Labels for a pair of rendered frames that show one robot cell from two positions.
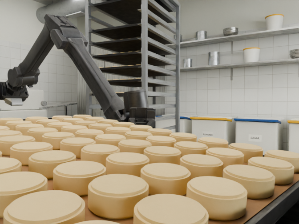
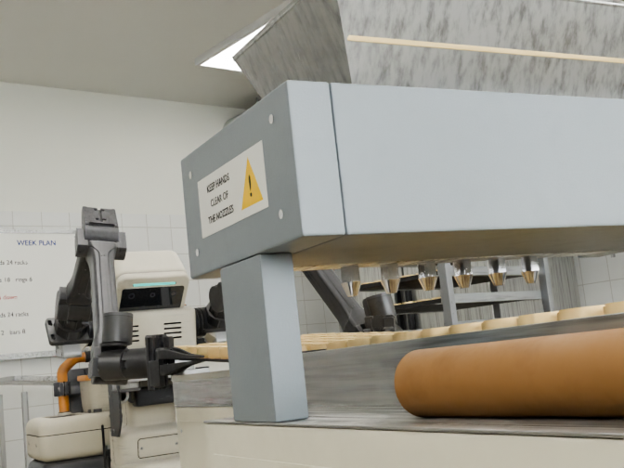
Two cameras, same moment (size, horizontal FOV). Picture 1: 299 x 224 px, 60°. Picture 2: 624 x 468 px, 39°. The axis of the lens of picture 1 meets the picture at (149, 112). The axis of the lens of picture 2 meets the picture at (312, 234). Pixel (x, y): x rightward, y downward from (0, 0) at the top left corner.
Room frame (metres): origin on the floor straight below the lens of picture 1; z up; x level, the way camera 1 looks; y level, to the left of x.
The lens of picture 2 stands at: (-1.18, -0.44, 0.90)
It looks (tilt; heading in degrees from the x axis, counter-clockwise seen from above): 8 degrees up; 18
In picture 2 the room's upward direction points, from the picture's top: 6 degrees counter-clockwise
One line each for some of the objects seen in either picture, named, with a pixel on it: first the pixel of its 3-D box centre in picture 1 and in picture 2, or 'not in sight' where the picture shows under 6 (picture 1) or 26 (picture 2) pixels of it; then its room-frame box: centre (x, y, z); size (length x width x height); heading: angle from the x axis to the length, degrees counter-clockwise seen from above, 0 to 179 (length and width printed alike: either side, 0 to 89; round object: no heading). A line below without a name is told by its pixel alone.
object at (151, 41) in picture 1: (159, 46); not in sight; (1.94, -0.08, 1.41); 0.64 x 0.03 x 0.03; 154
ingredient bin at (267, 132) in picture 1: (259, 145); not in sight; (3.60, -1.54, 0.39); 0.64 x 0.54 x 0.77; 146
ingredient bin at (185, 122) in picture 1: (176, 138); not in sight; (4.31, -0.45, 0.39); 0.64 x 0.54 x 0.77; 149
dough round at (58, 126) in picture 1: (59, 128); not in sight; (0.54, 0.19, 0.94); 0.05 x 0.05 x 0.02
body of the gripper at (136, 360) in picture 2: not in sight; (145, 362); (0.32, 0.39, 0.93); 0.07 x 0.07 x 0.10; 1
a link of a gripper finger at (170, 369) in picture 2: not in sight; (179, 355); (0.33, 0.32, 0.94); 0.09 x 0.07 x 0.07; 91
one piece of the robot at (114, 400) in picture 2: not in sight; (159, 390); (1.04, 0.75, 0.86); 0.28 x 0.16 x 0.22; 136
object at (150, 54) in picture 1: (159, 58); not in sight; (1.94, -0.08, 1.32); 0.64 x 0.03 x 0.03; 154
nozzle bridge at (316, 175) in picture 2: not in sight; (490, 256); (0.01, -0.31, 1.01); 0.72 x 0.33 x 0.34; 136
